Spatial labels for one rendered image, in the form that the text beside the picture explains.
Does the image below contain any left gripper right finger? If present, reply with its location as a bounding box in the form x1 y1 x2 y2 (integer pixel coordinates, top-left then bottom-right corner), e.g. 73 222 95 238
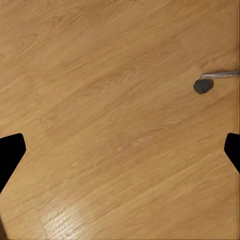
224 132 240 173

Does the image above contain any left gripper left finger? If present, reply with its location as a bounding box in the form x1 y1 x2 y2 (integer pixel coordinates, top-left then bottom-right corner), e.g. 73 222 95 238
0 133 26 193

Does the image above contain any swivel chair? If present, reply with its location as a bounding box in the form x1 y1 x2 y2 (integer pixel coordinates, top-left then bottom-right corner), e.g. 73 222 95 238
194 71 240 95

